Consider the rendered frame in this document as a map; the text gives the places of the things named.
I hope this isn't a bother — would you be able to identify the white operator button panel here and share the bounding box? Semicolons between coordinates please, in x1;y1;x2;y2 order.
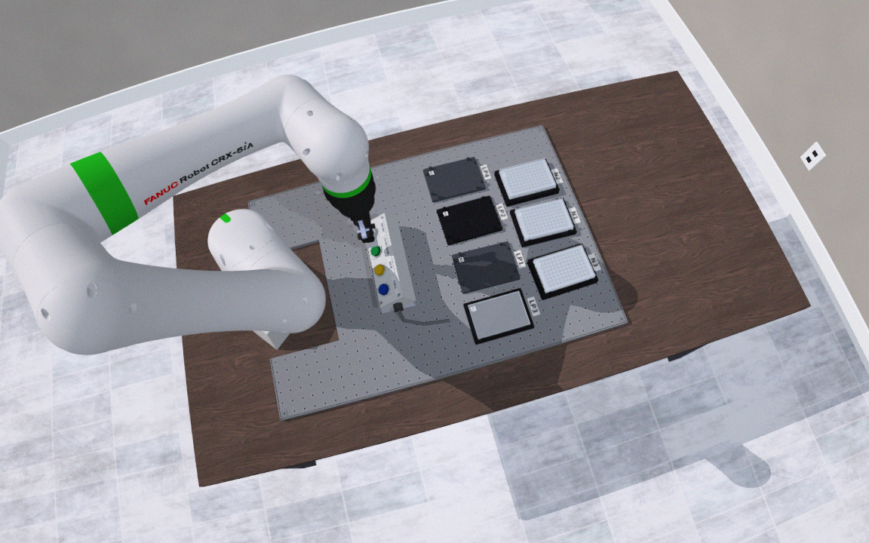
367;213;450;326

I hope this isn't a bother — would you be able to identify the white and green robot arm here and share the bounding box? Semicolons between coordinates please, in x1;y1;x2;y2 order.
0;75;379;355

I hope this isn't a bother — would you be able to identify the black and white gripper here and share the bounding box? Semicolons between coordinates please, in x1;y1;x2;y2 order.
339;198;379;248

